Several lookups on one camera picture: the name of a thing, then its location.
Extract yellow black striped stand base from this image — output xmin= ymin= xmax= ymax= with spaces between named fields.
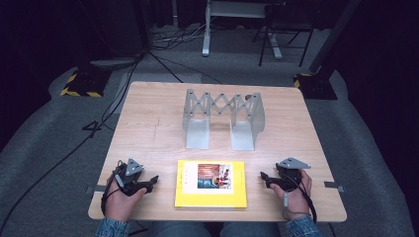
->
xmin=59 ymin=66 xmax=113 ymax=99
xmin=293 ymin=71 xmax=339 ymax=101

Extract dark equipment stand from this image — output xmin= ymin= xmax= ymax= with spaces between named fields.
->
xmin=88 ymin=0 xmax=151 ymax=70

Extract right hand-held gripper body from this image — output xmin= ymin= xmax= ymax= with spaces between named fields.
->
xmin=275 ymin=156 xmax=312 ymax=193

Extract yellow book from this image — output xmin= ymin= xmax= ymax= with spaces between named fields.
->
xmin=174 ymin=159 xmax=248 ymax=210

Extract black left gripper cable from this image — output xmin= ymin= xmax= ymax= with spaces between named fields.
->
xmin=100 ymin=159 xmax=126 ymax=217

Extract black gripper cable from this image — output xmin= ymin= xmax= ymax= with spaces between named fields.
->
xmin=281 ymin=172 xmax=318 ymax=225
xmin=100 ymin=159 xmax=126 ymax=217

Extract bundle of floor cables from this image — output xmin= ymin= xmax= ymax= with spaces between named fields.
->
xmin=150 ymin=22 xmax=213 ymax=51

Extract long black floor cable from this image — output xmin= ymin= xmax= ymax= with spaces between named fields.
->
xmin=0 ymin=51 xmax=147 ymax=225

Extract person's right hand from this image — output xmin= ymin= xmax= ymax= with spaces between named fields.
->
xmin=270 ymin=168 xmax=313 ymax=222

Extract black slanted pole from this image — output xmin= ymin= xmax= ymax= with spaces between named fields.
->
xmin=308 ymin=0 xmax=363 ymax=74

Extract person's left hand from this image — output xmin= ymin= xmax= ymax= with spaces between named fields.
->
xmin=104 ymin=173 xmax=148 ymax=223

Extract grey metal expandable book rack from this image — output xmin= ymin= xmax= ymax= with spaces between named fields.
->
xmin=182 ymin=87 xmax=267 ymax=152

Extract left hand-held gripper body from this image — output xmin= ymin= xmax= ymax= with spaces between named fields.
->
xmin=113 ymin=157 xmax=148 ymax=198

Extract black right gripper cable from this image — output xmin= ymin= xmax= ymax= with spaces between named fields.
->
xmin=281 ymin=172 xmax=318 ymax=225

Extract black chair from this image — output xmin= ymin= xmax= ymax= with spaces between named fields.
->
xmin=251 ymin=2 xmax=316 ymax=68

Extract white desk frame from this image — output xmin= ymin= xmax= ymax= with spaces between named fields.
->
xmin=201 ymin=0 xmax=285 ymax=60

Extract grey tape strip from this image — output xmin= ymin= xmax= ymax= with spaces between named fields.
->
xmin=85 ymin=184 xmax=109 ymax=195
xmin=323 ymin=180 xmax=346 ymax=194

